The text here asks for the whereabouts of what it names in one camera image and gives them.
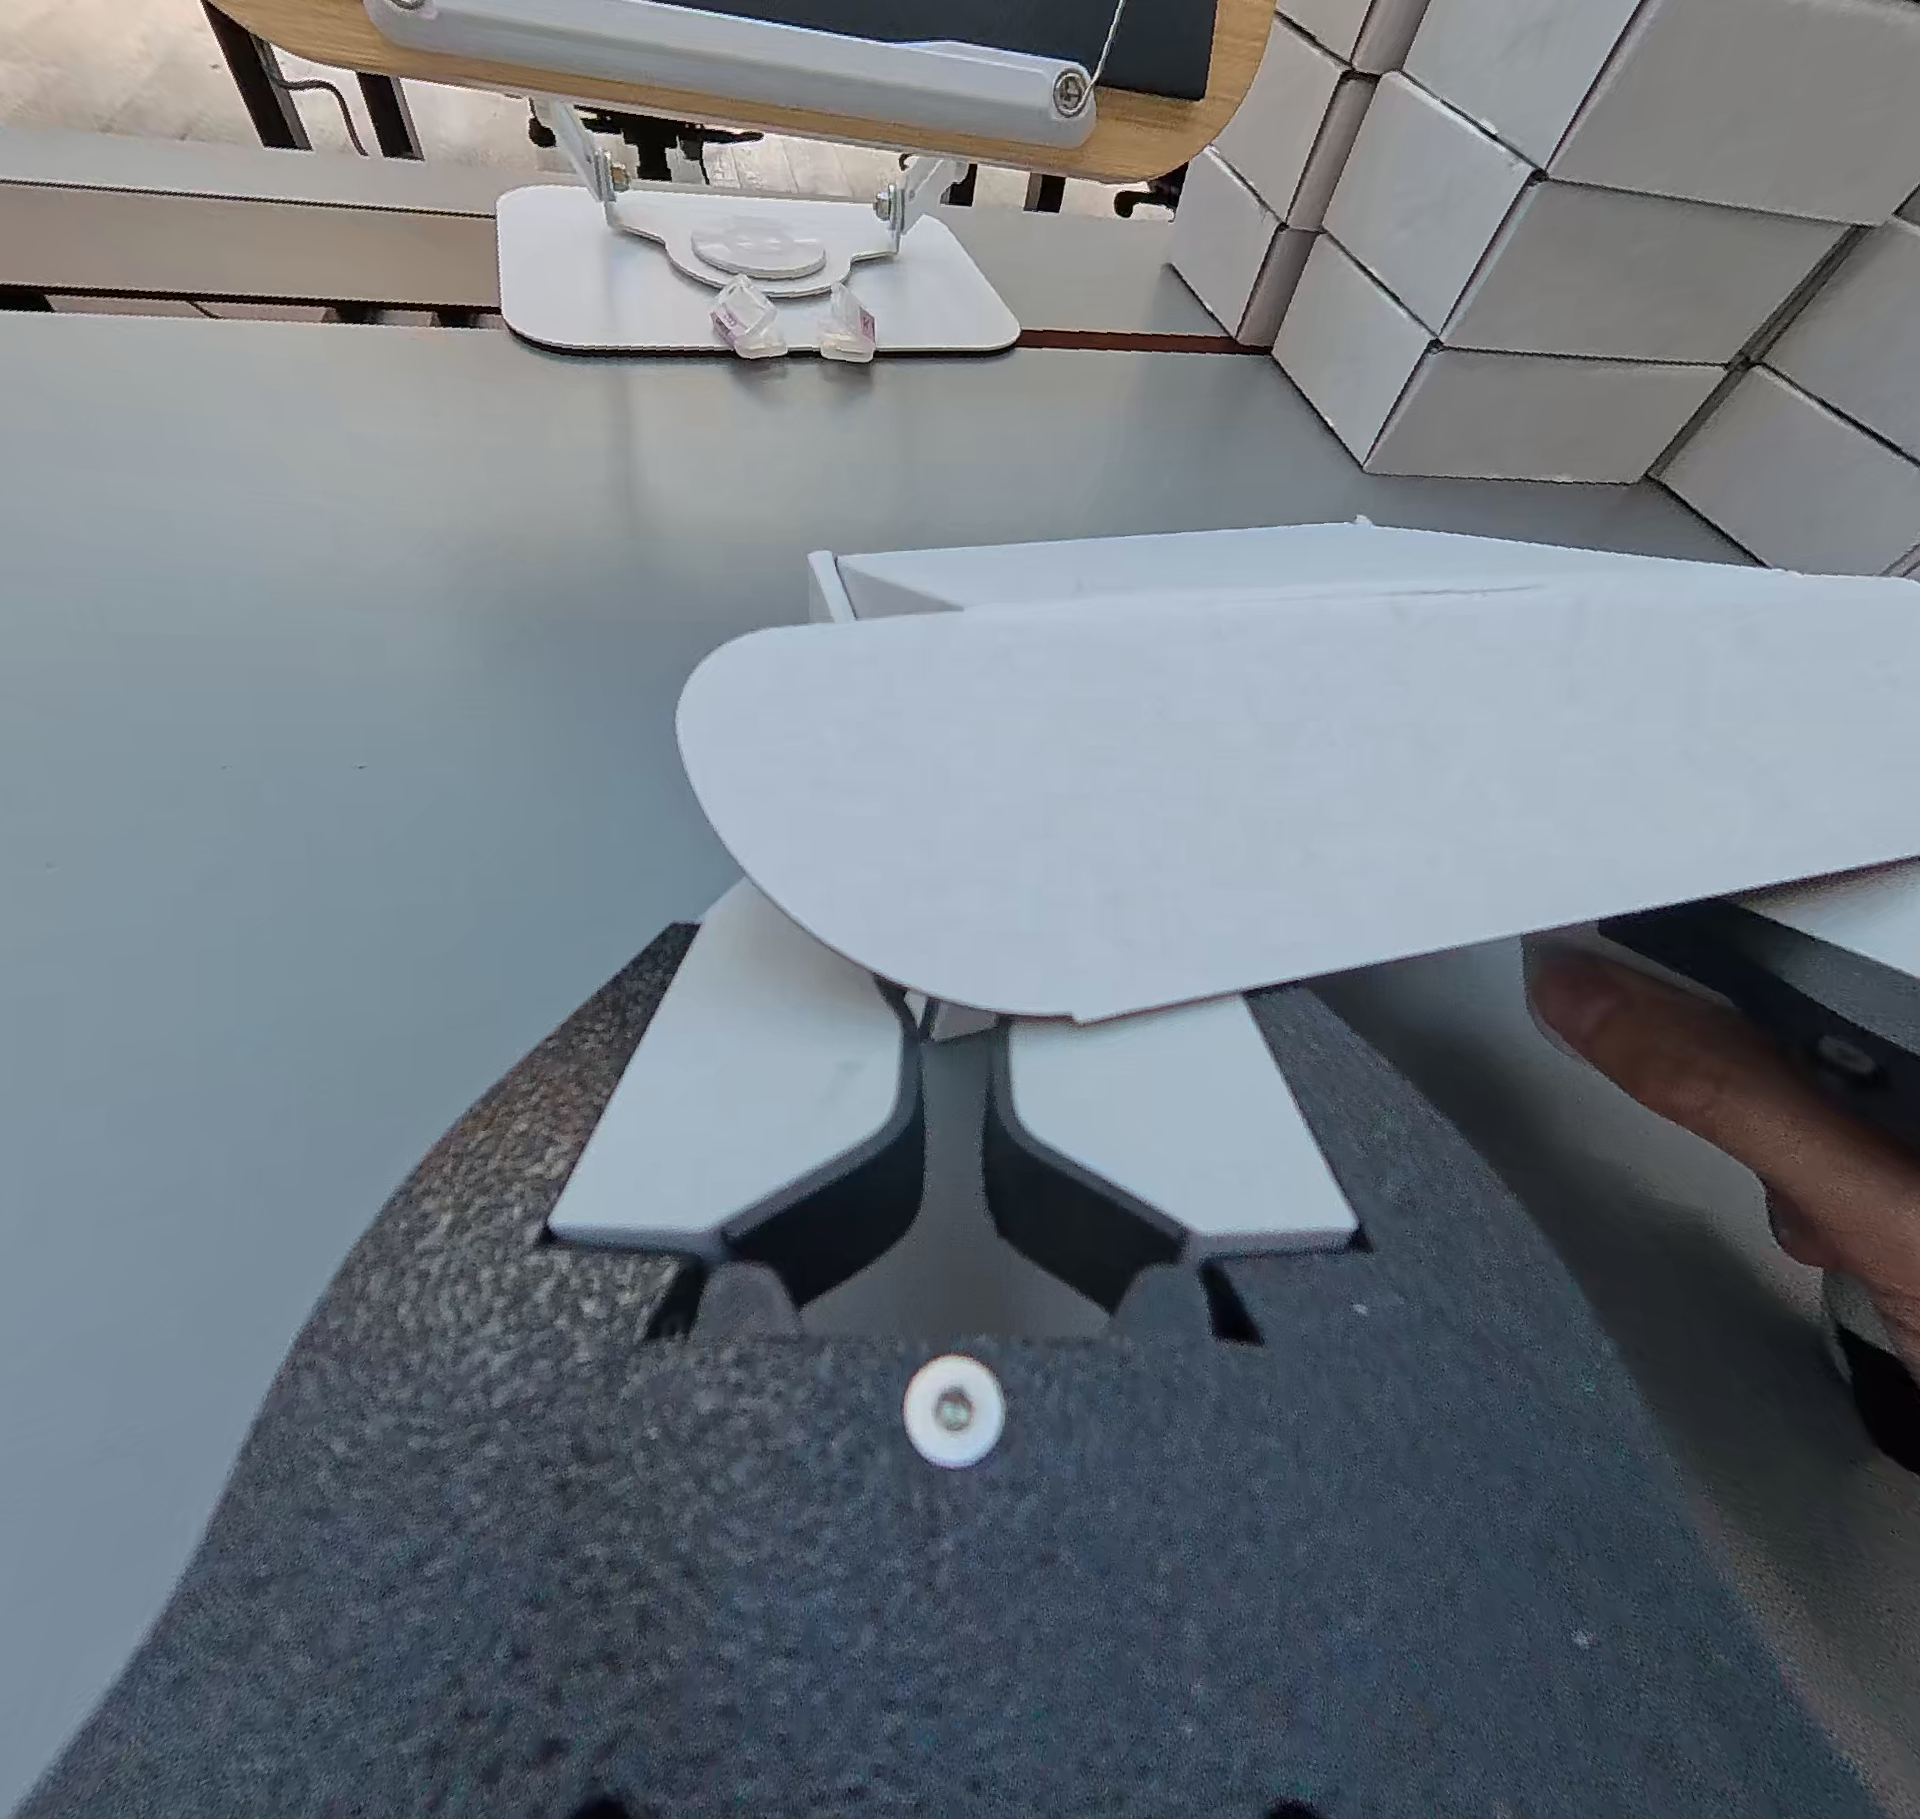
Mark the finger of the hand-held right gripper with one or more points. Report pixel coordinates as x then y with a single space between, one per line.
1785 996

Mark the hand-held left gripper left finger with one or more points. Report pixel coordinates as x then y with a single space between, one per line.
705 1100

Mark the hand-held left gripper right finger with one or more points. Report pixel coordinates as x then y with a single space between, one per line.
1186 1131

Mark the white cardboard box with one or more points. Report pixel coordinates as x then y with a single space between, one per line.
1275 799

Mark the person's right hand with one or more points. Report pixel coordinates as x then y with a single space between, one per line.
1830 1173

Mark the stack of white boxes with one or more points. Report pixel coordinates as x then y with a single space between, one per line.
1573 275

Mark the clear plastic piece purple tint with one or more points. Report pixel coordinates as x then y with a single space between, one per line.
747 320

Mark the black office chair base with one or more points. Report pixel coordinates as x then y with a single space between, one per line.
659 147

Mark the beige desk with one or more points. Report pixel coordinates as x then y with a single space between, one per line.
224 222

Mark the black metal desk frame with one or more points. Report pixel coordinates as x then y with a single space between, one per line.
241 70

